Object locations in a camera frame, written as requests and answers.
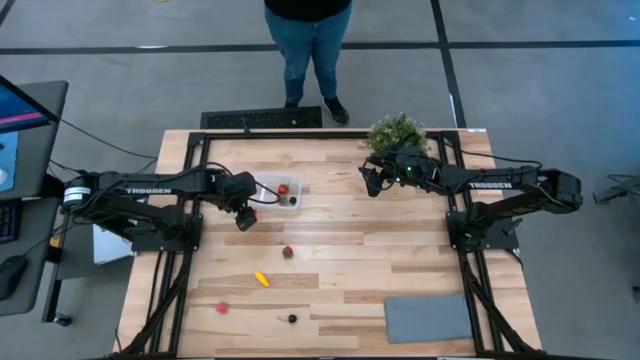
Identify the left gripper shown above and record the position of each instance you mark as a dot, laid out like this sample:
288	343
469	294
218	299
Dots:
240	187

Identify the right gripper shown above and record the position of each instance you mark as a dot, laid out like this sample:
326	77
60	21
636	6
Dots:
407	172

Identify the yellow toy pepper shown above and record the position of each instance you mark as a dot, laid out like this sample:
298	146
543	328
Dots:
262	279

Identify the red toy tomato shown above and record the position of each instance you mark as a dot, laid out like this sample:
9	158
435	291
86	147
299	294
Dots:
222	307

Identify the black round toy fruit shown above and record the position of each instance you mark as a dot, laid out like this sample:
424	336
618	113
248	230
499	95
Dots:
292	318

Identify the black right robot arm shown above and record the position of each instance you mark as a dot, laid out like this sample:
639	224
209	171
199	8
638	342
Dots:
490	185

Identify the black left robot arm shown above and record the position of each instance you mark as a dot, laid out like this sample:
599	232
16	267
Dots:
150	191

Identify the clear plastic tupperware container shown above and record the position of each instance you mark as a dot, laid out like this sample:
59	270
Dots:
270	182

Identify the green potted artificial plant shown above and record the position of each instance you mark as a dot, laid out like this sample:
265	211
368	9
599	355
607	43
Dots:
395	132

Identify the black floor grate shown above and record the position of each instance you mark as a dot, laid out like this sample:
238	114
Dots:
240	119

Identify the person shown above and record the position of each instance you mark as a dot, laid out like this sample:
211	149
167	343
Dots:
310	50

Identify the white box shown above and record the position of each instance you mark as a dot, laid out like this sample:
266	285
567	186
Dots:
112	247

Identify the grey cloth mat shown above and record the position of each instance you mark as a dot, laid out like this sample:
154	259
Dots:
427	320

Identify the grey side desk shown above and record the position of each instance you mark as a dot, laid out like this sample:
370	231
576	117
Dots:
42	150

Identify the computer monitor blue screen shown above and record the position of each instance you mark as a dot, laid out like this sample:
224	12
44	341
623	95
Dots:
20	112

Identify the black keyboard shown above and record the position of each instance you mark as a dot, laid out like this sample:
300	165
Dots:
9	222

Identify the small light blue display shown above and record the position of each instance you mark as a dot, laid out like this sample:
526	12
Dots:
7	160

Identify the black computer mouse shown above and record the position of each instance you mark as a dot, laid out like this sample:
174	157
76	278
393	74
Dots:
11	275

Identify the grey floor device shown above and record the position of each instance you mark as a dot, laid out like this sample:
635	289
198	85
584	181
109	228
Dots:
620	190

